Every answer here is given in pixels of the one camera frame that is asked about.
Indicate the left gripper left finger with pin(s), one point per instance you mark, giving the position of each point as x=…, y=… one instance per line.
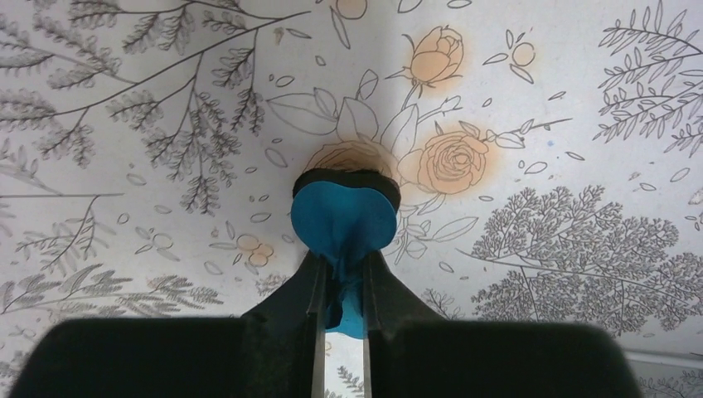
x=276, y=349

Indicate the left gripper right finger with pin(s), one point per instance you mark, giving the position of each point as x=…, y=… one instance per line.
x=412, y=351

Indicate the blue whiteboard eraser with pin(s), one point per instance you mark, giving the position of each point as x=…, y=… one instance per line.
x=342, y=217

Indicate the floral table mat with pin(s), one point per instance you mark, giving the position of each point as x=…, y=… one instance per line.
x=549, y=155

